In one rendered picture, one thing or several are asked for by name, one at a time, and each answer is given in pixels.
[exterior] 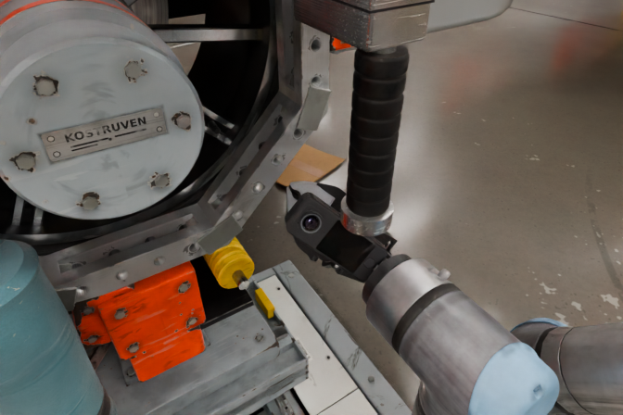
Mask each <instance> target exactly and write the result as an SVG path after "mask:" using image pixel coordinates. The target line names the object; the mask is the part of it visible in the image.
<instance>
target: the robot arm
mask: <svg viewBox="0 0 623 415"><path fill-rule="evenodd" d="M297 192H298V193H300V194H301V196H300V197H299V195H298V194H297ZM345 195H346V192H345V191H343V190H342V189H340V188H338V187H336V186H334V185H329V184H324V183H319V182H306V181H299V182H291V183H290V185H289V186H288V187H287V188H286V203H287V212H288V213H287V214H286V216H285V223H286V230H287V231H288V232H289V233H290V234H292V235H293V237H294V240H295V242H296V244H297V246H298V247H299V248H300V249H301V250H302V251H303V252H304V253H306V254H307V255H308V256H309V258H310V260H312V261H315V262H316V261H317V260H318V258H319V259H320V260H322V266H323V267H326V268H334V269H335V270H336V273H337V274H340V275H343V276H346V277H348V278H351V279H353V280H356V281H358V282H361V283H365V282H366V283H365V285H364V287H363V289H362V300H363V301H364V303H365V304H366V312H365V314H366V317H367V320H369V322H370V323H371V324H372V325H373V326H374V327H375V328H376V330H377V331H378V332H379V333H380V334H381V335H382V336H383V337H384V339H385V340H386V341H387V342H388V343H389V344H390V345H391V347H392V348H393V349H394V350H395V351H396V352H397V353H398V354H399V356H400V357H401V358H402V359H403V360H404V361H405V362H406V364H407V365H408V366H409V367H410V368H411V369H412V371H413V372H414V373H415V374H416V375H417V376H418V378H419V379H420V380H421V382H420V385H419V388H418V392H417V396H416V399H415V402H414V405H413V411H412V415H555V414H560V415H623V322H615V323H607V324H598V325H589V326H580V327H571V326H567V325H565V324H563V323H562V322H560V321H555V320H552V319H548V318H535V319H532V320H529V321H525V322H522V323H520V324H518V325H516V326H515V327H514V328H513V329H512V330H511V331H510V332H509V331H508V330H506V329H505V328H504V327H503V326H502V325H501V324H499V323H498V322H497V321H496V320H495V319H493V318H492V317H491V316H490V314H489V313H487V312H486V311H485V310H484V309H483V308H481V307H480V306H479V305H478V304H477V303H476V302H474V301H473V300H472V299H471V298H470V297H469V296H467V295H466V294H465V293H464V292H463V291H461V290H460V289H459V288H458V287H457V286H455V285H454V284H453V283H452V282H450V281H448V280H447V279H448V278H449V276H450V275H451V274H450V272H449V271H447V270H446V269H442V270H441V271H438V270H437V269H436V268H435V267H434V266H432V265H431V264H430V263H429V262H428V261H426V260H425V259H423V258H410V257H409V256H408V255H405V254H398V255H395V256H393V257H392V256H391V255H390V254H391V252H390V249H391V248H392V247H393V246H394V245H395V244H396V243H397V242H398V240H396V239H395V238H394V237H393V236H392V235H391V234H390V233H388V232H385V233H382V234H379V235H376V236H361V235H357V234H355V233H351V232H349V231H348V230H347V229H345V227H344V226H343V225H342V223H341V221H340V207H341V201H342V198H343V197H344V196H345ZM389 241H390V244H388V242H389ZM387 246H388V248H386V247H387Z"/></svg>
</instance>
